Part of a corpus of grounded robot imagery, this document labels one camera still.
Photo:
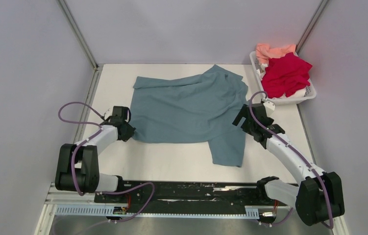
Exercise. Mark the right aluminium frame post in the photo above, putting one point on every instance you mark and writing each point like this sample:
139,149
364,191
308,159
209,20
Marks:
311,24

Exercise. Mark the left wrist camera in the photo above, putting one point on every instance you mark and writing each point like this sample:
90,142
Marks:
107,113

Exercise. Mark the left aluminium frame post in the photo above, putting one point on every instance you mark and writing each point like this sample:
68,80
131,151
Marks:
77,33

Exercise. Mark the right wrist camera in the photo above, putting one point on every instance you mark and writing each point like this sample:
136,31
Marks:
268,104

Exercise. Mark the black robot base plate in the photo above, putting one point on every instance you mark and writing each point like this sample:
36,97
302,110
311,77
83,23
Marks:
169,199

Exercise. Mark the red t-shirt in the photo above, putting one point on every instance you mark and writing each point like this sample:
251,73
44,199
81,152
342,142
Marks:
285,76

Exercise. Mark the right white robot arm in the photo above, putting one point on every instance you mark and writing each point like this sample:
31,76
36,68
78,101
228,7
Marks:
317,196

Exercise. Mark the white plastic laundry basket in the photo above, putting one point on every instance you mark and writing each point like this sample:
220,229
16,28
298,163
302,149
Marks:
310,90

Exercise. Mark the aluminium frame post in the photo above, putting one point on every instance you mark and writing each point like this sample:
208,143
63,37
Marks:
77,33
311,24

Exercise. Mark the aluminium front rail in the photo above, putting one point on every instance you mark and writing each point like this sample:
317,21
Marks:
57,194

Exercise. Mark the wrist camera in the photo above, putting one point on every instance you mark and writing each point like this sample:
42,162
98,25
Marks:
107,113
268,104

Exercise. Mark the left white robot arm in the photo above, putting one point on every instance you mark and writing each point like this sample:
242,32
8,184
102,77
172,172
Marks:
78,167

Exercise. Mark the peach orange t-shirt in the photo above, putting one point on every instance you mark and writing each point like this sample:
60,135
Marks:
264,52

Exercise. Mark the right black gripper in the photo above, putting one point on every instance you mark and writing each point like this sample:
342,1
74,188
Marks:
242,113

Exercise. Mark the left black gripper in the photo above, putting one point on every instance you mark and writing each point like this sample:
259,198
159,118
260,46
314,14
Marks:
130,133

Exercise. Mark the teal blue t-shirt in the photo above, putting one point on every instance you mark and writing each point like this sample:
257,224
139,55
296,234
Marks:
194,109

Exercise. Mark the white slotted cable duct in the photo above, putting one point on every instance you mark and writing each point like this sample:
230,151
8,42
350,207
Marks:
113,211

